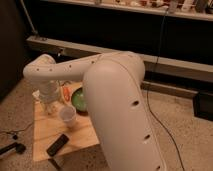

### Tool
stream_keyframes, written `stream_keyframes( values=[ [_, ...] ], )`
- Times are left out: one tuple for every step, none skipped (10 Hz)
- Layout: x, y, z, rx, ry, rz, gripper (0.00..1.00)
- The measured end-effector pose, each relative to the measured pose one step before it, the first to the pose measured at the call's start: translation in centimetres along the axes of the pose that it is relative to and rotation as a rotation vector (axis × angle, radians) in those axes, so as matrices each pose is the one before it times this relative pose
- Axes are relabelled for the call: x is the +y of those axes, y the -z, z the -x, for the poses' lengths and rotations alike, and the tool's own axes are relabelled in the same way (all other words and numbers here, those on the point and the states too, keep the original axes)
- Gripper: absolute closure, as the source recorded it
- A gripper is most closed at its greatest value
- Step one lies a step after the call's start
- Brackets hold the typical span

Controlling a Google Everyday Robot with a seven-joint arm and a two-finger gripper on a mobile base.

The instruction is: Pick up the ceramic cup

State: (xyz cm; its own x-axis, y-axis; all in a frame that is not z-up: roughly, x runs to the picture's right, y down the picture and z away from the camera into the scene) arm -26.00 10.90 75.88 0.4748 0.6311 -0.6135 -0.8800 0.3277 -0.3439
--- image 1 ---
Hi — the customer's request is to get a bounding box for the wooden table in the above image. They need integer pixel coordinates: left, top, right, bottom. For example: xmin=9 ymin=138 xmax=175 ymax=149
xmin=33 ymin=101 xmax=99 ymax=162

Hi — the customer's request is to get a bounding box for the black hanging cable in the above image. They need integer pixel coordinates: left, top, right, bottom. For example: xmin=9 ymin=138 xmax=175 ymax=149
xmin=146 ymin=7 xmax=186 ymax=171

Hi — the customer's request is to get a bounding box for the long low bench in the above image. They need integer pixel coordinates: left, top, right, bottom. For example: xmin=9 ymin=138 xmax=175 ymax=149
xmin=27 ymin=36 xmax=213 ymax=97

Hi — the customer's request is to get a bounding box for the black remote control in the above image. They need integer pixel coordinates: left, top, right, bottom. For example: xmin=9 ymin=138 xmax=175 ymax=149
xmin=46 ymin=134 xmax=69 ymax=157

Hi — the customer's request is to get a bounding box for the orange carrot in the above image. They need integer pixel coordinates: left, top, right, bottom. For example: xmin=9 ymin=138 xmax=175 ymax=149
xmin=63 ymin=87 xmax=70 ymax=101

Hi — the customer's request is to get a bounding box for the black floor cable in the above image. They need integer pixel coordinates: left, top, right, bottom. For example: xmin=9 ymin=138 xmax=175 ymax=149
xmin=0 ymin=121 xmax=35 ymax=140

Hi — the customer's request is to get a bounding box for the white ceramic cup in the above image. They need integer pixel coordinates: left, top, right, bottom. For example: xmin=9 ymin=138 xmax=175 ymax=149
xmin=59 ymin=106 xmax=77 ymax=128

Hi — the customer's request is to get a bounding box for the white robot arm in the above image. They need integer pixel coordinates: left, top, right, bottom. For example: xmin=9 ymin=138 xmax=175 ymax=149
xmin=23 ymin=51 xmax=167 ymax=171

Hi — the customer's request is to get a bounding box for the black tool on floor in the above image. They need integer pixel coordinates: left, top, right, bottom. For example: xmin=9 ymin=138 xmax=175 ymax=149
xmin=0 ymin=142 xmax=26 ymax=155

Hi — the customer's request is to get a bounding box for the green bowl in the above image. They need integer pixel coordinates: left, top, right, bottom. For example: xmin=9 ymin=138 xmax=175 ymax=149
xmin=71 ymin=88 xmax=87 ymax=112

